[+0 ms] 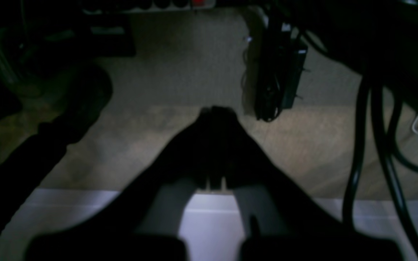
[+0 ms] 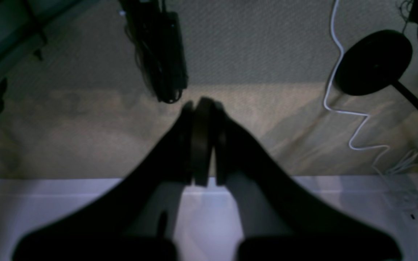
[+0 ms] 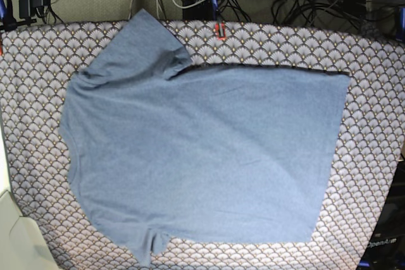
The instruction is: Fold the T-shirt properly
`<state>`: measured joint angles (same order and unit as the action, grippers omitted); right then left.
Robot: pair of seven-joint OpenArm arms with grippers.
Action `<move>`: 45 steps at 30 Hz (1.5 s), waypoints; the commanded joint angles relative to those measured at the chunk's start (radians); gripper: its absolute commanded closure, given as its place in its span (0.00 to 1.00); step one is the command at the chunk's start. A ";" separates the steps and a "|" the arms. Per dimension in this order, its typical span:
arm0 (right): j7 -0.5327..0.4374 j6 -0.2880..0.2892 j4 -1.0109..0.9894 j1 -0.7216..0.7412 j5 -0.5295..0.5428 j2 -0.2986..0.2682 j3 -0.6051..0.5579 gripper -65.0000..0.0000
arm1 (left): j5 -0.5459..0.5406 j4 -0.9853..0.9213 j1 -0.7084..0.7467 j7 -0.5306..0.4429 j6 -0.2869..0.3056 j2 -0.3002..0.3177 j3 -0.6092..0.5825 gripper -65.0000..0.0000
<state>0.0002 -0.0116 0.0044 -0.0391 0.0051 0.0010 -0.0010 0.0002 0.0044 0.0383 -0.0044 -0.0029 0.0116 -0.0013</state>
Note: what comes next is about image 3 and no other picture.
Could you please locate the fan-patterned tablecloth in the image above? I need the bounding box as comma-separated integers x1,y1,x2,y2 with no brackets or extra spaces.
1,21,404,269

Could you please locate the black box behind table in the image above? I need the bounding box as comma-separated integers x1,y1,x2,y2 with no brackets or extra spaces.
182,0,214,21

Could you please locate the red table clamp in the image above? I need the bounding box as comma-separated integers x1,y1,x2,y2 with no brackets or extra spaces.
215,22,227,40

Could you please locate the black OpenArm base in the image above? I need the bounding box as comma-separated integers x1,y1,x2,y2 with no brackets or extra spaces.
357,161,404,269

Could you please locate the blue T-shirt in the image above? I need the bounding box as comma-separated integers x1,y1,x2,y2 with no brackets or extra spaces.
59,11,350,266

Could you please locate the white furniture at left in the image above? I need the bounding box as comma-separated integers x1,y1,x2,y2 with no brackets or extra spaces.
1,135,59,269

